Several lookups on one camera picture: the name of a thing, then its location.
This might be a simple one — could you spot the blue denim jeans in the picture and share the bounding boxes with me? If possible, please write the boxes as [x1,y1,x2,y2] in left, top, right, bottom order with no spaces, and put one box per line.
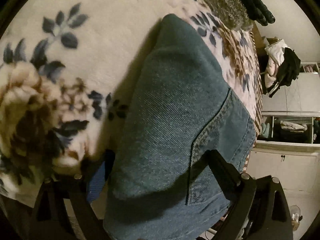
[103,14,255,239]

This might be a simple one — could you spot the white wardrobe with shelves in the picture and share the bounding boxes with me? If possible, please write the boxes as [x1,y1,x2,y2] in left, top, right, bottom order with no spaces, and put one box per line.
[246,61,320,196]

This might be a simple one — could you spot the chair piled with clothes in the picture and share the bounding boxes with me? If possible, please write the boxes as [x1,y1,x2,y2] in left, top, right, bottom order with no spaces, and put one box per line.
[258,37,301,98]

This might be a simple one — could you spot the floral fleece bed blanket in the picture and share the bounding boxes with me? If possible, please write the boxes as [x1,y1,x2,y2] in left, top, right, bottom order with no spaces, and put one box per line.
[1,0,262,207]

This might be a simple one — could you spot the dark green folded blanket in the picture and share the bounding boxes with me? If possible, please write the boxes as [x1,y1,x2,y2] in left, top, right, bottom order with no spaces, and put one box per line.
[179,0,276,30]

